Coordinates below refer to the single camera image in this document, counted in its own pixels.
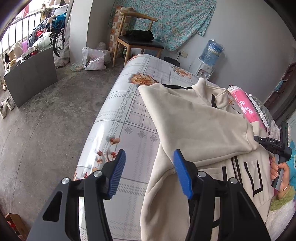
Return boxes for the wheelchair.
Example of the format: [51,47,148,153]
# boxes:
[46,13,66,57]

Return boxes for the teal floral wall cloth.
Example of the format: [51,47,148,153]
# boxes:
[108,0,217,52]

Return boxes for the wall power socket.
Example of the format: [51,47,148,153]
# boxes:
[178,51,188,58]

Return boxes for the beige zip jacket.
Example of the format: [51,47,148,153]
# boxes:
[138,78,274,240]

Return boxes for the floral grey bed sheet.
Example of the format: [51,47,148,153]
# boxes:
[74,54,198,240]

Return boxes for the dark grey board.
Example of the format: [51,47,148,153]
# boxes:
[4,46,58,108]

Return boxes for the wooden chair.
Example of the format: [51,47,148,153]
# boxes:
[112,12,164,67]

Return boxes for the blue water bottle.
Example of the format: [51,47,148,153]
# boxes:
[199,39,224,67]

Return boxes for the right hand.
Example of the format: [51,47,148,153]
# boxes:
[269,157,291,200]

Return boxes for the grey lace pillow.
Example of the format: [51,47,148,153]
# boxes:
[248,94,280,140]

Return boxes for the red box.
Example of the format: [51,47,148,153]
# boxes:
[4,213,29,240]

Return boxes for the metal balcony railing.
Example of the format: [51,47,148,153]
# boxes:
[1,9,45,69]

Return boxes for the pink fleece blanket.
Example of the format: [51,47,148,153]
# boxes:
[228,86,266,129]

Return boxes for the white plastic bag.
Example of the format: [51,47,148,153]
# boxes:
[82,42,111,71]

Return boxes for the white water dispenser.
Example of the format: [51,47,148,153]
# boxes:
[195,57,215,80]

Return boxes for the black bag on chair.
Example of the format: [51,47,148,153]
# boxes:
[124,30,154,43]

